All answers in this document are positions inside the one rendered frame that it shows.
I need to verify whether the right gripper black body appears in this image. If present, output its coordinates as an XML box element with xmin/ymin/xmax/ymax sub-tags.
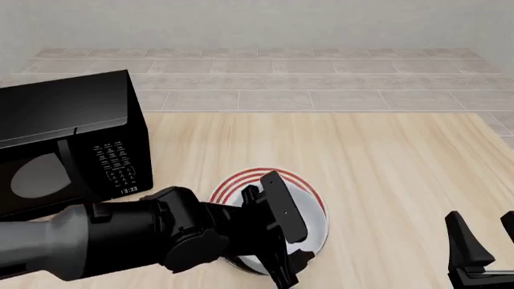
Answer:
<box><xmin>447</xmin><ymin>263</ymin><xmax>514</xmax><ymax>289</ymax></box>

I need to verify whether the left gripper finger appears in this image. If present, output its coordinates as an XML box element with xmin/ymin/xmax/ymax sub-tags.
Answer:
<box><xmin>287</xmin><ymin>248</ymin><xmax>316</xmax><ymax>271</ymax></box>

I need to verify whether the black microwave oven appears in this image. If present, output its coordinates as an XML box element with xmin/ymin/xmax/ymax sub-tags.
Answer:
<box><xmin>0</xmin><ymin>69</ymin><xmax>154</xmax><ymax>223</ymax></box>

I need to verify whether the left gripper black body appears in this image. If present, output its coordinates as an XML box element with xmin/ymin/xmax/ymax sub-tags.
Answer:
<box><xmin>229</xmin><ymin>204</ymin><xmax>301</xmax><ymax>289</ymax></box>

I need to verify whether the white plate with red rings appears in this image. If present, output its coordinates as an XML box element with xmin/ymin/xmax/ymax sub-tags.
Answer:
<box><xmin>208</xmin><ymin>166</ymin><xmax>327</xmax><ymax>218</ymax></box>

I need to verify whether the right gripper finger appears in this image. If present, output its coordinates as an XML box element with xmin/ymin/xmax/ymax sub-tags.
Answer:
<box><xmin>499</xmin><ymin>210</ymin><xmax>514</xmax><ymax>238</ymax></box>
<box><xmin>444</xmin><ymin>210</ymin><xmax>496</xmax><ymax>272</ymax></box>

